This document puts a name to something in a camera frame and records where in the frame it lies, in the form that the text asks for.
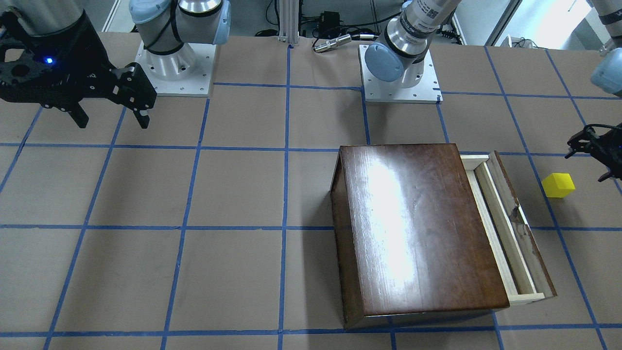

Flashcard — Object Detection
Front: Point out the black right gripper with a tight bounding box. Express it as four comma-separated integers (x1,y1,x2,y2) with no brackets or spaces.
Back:
1,11,157,129

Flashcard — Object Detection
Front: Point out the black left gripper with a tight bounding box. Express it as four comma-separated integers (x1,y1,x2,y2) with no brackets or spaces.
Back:
565,124,622,182

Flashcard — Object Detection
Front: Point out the yellow cube block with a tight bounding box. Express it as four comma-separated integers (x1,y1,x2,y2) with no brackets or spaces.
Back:
541,173,576,198

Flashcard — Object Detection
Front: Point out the wooden drawer with white handle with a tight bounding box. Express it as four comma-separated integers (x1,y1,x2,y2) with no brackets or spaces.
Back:
461,151,558,306

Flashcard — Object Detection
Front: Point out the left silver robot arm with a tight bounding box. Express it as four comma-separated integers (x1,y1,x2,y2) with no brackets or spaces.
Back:
364,0,622,182

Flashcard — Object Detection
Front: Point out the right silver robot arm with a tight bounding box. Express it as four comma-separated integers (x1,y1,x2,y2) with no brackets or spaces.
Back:
1,0,231,129

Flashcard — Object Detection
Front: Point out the dark wooden drawer cabinet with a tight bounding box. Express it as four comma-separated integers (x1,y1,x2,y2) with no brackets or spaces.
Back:
329,143,510,329

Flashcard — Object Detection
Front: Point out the silver metal cylinder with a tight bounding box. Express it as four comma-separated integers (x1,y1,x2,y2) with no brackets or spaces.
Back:
312,34,352,53

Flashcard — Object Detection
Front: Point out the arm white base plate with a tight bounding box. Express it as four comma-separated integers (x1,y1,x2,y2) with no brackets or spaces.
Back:
359,45,444,104
135,42,219,98

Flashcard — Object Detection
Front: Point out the aluminium frame post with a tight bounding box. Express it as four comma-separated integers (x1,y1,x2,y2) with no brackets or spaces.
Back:
274,0,301,47

